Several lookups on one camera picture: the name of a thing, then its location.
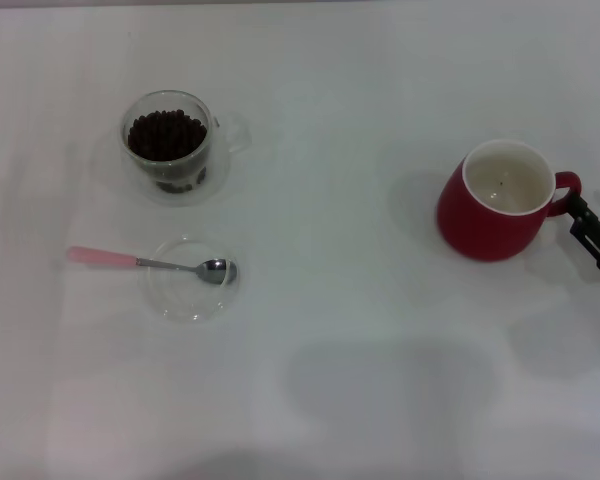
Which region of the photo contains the pink handled metal spoon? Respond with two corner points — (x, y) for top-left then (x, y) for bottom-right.
(66, 245), (239, 287)

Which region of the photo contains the clear glass saucer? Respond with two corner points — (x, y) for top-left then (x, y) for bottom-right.
(138, 234), (243, 324)

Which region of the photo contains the red ceramic mug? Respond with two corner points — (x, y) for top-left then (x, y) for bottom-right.
(435, 139), (584, 263)

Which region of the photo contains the coffee beans pile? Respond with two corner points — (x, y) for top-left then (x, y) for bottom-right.
(126, 107), (209, 196)

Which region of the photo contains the double-wall glass cup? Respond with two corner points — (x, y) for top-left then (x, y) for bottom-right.
(117, 89), (254, 207)

